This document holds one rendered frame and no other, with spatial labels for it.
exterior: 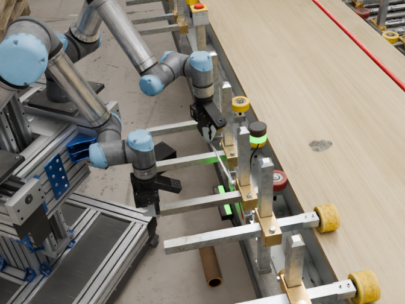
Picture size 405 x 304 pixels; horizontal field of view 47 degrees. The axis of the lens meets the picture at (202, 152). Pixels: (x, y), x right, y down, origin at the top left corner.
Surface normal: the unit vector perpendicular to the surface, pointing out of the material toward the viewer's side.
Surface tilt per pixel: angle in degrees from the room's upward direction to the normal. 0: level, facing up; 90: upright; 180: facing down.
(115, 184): 0
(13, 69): 85
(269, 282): 0
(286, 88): 0
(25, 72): 85
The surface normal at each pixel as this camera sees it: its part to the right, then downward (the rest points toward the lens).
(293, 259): 0.18, 0.61
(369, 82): -0.07, -0.77
